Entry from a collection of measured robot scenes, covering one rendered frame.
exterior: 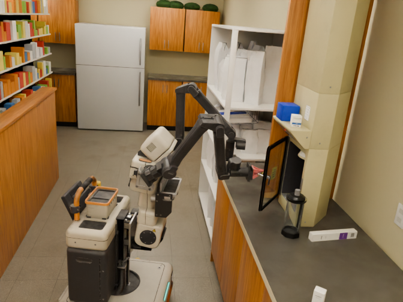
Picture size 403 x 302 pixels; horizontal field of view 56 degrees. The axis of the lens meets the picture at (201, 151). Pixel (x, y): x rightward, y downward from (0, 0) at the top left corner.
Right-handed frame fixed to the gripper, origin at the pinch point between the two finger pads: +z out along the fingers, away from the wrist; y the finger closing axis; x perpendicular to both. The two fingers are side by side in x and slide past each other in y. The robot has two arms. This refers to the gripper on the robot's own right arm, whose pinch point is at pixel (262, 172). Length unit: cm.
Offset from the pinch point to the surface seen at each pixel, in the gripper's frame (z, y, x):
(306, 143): 16.2, 23.9, -18.0
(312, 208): 26.0, -15.0, -17.9
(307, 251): 15, -26, -43
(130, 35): -104, 51, 469
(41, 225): -171, -116, 141
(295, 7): 14, 92, 19
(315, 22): 20, 85, 2
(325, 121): 24.9, 35.9, -18.0
